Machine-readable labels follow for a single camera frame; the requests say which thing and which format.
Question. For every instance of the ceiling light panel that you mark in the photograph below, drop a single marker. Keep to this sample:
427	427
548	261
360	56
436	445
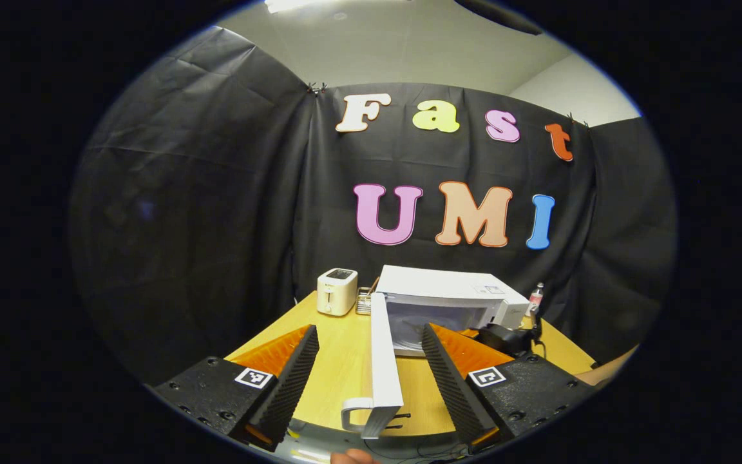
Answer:
290	5

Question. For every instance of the black backdrop cloth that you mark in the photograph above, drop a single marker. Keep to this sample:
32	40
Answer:
216	193

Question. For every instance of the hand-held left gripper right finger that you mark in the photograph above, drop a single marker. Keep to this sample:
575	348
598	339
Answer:
451	386

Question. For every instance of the white toaster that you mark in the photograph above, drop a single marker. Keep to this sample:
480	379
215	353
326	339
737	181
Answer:
337	293

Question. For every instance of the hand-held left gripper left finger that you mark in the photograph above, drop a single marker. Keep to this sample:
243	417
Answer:
294	386

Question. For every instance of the white microwave oven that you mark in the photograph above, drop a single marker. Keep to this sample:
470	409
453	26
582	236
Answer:
435	290

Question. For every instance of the small bottle with pink label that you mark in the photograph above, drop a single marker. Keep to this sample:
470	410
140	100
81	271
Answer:
536	298

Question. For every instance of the metal mesh utensil holder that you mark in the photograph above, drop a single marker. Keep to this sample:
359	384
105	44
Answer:
364	301

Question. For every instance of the black cloth clip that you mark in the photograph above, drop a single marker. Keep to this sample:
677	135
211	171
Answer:
317	87
578	120

